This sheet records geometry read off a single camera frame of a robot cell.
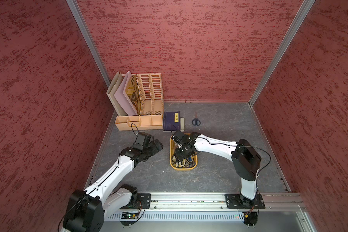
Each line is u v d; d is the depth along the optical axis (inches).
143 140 24.9
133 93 39.5
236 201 28.9
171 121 42.1
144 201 29.2
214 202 29.8
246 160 19.0
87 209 15.1
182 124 40.7
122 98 34.6
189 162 32.9
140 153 23.5
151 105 46.3
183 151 29.1
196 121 42.9
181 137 27.4
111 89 34.2
